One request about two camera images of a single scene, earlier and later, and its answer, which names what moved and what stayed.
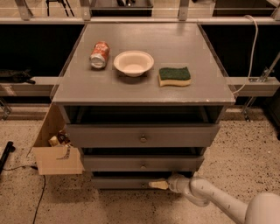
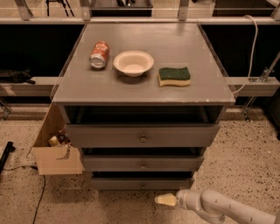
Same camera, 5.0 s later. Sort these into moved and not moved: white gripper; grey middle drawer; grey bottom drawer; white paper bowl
Moved: white gripper
Not moved: white paper bowl; grey middle drawer; grey bottom drawer
